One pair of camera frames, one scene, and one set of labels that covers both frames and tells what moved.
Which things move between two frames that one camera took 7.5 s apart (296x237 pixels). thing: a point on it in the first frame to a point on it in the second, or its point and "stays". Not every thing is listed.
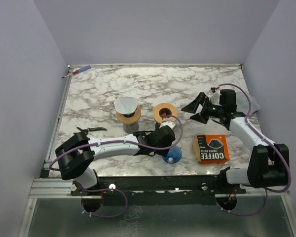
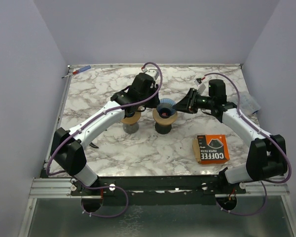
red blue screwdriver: x=79 y=70 stays
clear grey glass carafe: x=130 y=128 stays
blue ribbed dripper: x=173 y=155 to x=167 y=107
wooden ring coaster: x=174 y=112 stays
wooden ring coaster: x=130 y=120 stays
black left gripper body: x=162 y=152 to x=151 y=103
